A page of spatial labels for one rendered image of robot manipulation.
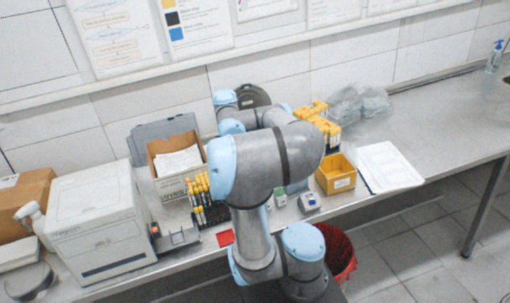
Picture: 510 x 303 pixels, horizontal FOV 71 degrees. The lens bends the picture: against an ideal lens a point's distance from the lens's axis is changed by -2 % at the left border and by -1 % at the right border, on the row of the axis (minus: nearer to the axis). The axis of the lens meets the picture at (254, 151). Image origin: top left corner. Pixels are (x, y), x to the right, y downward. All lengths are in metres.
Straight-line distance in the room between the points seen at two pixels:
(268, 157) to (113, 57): 1.11
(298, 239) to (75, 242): 0.71
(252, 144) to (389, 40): 1.55
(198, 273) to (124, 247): 0.83
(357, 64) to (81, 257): 1.56
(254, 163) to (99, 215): 0.71
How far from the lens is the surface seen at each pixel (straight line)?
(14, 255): 1.70
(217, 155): 0.64
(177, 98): 1.74
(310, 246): 1.00
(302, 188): 1.55
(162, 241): 1.43
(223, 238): 1.42
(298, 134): 0.67
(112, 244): 1.33
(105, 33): 1.60
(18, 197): 1.71
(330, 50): 1.92
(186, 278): 2.11
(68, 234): 1.29
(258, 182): 0.65
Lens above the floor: 1.96
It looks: 37 degrees down
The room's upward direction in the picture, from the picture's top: 8 degrees counter-clockwise
